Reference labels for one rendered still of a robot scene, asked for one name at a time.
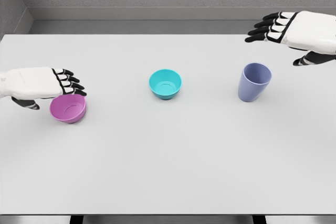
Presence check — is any teal bowl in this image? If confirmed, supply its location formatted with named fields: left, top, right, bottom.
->
left=149, top=69, right=183, bottom=101

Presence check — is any pink bowl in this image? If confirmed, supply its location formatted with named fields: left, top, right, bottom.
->
left=49, top=94, right=87, bottom=124

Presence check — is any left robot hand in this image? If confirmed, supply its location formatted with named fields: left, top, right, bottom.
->
left=5, top=67, right=87, bottom=111

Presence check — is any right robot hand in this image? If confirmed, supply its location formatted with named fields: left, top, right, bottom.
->
left=245, top=10, right=336, bottom=67

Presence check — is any lavender cup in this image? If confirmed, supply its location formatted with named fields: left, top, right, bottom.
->
left=238, top=62, right=272, bottom=103

